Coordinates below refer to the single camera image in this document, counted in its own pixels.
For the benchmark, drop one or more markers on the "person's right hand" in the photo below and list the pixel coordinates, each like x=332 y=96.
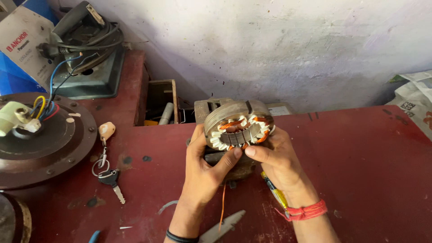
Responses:
x=283 y=165

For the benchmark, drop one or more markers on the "person's left hand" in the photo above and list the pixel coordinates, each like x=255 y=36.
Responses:
x=199 y=175

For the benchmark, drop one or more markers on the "motor stator with copper winding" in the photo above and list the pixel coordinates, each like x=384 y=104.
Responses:
x=233 y=111

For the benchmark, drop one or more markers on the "grey plastic strip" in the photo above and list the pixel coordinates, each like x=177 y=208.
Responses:
x=167 y=205

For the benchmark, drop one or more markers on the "red thread wristband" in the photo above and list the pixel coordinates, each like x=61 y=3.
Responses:
x=307 y=212

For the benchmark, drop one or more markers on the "small white labelled box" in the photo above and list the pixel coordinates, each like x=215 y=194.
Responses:
x=278 y=110

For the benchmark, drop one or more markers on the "black wristband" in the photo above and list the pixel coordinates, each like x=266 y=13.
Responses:
x=180 y=238

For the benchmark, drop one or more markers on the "grey metal cylinder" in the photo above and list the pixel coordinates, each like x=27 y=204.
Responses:
x=166 y=113

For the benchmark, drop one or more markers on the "wooden box with tools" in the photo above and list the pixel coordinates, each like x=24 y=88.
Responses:
x=162 y=98

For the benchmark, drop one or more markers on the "black-headed key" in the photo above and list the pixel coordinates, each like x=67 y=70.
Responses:
x=111 y=180

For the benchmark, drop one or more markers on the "small white sliver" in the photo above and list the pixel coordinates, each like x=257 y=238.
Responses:
x=125 y=227

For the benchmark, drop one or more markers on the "grey metal appliance base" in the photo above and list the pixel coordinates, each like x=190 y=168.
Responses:
x=101 y=81

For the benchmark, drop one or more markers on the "brown ceiling fan motor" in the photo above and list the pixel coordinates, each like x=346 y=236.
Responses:
x=64 y=141

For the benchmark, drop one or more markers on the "white printed sack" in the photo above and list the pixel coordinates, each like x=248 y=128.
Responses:
x=413 y=98

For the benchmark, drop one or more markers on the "round dark motor casing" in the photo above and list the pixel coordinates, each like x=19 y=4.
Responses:
x=13 y=219

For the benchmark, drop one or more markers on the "dark grey electric iron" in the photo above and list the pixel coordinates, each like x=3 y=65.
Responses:
x=79 y=20

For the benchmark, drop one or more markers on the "cream fan rod fitting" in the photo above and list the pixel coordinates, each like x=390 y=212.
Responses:
x=11 y=116

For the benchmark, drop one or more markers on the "white cardboard box red print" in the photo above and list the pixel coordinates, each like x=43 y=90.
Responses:
x=23 y=44

